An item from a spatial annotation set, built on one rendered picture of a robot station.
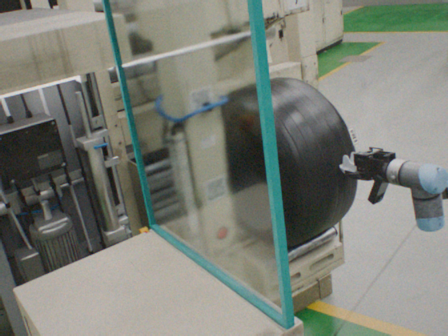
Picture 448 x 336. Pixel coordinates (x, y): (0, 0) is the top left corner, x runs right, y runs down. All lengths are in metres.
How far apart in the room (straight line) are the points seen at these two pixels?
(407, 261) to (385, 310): 0.49
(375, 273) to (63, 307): 2.43
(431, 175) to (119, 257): 0.81
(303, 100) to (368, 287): 1.73
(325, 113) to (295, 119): 0.12
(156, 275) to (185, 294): 0.11
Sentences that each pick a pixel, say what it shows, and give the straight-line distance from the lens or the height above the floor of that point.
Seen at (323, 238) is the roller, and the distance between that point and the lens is 2.00.
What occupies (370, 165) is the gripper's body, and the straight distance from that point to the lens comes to 1.63.
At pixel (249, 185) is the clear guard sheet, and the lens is 0.95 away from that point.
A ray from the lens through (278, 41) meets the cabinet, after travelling 6.79.
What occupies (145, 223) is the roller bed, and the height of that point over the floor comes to 0.93.
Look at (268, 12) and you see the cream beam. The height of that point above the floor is 1.67.
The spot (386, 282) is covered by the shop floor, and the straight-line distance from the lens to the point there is 3.34.
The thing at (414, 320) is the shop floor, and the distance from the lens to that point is 3.08.
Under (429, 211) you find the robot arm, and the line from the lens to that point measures 1.56.
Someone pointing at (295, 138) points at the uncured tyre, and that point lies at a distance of 1.67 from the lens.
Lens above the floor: 1.94
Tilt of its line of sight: 23 degrees down
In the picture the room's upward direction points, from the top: 8 degrees counter-clockwise
